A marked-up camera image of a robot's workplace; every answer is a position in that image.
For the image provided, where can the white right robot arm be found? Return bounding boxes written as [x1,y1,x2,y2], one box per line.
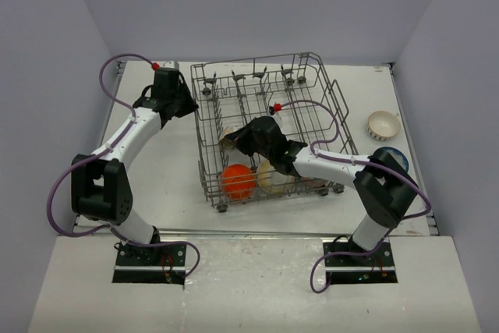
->
[223,116,419,265]

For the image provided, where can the beige white bowl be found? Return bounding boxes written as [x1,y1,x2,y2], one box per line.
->
[366,111,402,141]

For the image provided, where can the floral white bowl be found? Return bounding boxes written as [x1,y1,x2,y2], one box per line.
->
[218,125,241,151]

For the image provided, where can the orange bowl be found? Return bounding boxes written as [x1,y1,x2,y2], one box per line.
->
[220,164,257,200]

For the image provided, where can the grey wire dish rack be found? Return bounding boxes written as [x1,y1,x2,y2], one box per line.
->
[190,52,357,212]

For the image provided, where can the blue patterned bowl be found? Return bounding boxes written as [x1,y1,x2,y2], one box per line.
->
[382,147,409,172]

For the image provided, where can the yellow rimmed white bowl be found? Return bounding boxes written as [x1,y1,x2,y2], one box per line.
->
[257,159,295,195]

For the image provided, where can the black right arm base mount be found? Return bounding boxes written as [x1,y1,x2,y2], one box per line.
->
[324,240,398,285]

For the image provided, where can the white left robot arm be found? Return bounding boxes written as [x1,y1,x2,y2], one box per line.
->
[71,67,198,265]

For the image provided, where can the pink rimmed white bowl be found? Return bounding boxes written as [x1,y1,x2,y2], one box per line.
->
[300,178,327,189]

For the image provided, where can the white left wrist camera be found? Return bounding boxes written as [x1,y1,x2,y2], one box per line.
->
[161,60,179,70]

